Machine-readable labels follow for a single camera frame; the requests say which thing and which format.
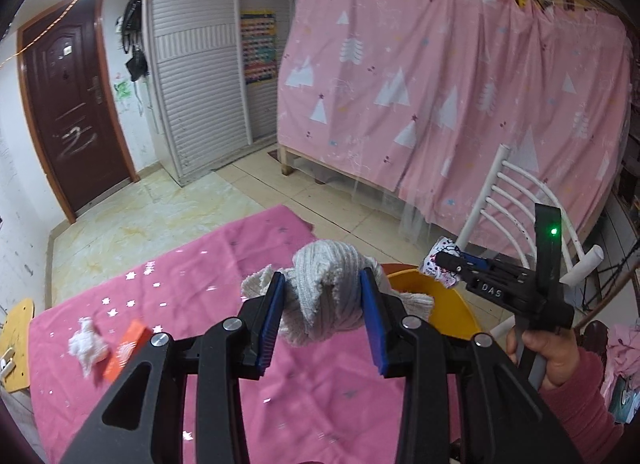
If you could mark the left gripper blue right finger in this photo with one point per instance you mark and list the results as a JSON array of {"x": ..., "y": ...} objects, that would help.
[{"x": 405, "y": 346}]

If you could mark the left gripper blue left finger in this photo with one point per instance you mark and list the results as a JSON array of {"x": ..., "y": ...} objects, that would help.
[{"x": 237, "y": 348}]

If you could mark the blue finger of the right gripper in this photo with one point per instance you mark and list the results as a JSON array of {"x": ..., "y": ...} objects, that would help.
[
  {"x": 470, "y": 263},
  {"x": 450, "y": 264}
]

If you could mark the hello kitty print cloth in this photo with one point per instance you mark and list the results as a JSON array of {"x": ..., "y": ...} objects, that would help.
[{"x": 430, "y": 269}]

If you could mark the yellow plastic trash bin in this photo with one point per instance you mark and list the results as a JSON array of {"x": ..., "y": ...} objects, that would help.
[{"x": 451, "y": 315}]

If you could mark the beige knitted scarf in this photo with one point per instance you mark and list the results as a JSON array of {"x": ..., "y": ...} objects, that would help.
[{"x": 323, "y": 293}]

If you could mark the orange rectangular box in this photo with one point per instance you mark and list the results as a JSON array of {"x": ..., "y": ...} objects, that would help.
[{"x": 136, "y": 335}]

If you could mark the white plastic bag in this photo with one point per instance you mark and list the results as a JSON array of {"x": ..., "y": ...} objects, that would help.
[{"x": 87, "y": 346}]

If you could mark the person's right hand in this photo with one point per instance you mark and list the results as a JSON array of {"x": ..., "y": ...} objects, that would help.
[{"x": 561, "y": 352}]

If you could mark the pink star tablecloth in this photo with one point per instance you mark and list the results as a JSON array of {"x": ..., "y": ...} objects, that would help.
[{"x": 182, "y": 361}]

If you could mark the pink tree-print bed curtain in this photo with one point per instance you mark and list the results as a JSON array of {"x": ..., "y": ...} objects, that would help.
[{"x": 416, "y": 97}]

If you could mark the dark brown door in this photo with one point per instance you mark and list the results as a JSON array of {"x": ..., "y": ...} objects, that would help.
[{"x": 69, "y": 104}]

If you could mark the white louvered wardrobe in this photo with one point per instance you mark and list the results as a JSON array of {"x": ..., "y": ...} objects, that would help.
[{"x": 208, "y": 115}]

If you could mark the hanging black bags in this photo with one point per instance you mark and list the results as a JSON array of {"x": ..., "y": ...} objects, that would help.
[{"x": 131, "y": 39}]

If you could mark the colourful wall chart poster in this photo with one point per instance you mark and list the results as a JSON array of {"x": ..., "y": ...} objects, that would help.
[{"x": 259, "y": 45}]

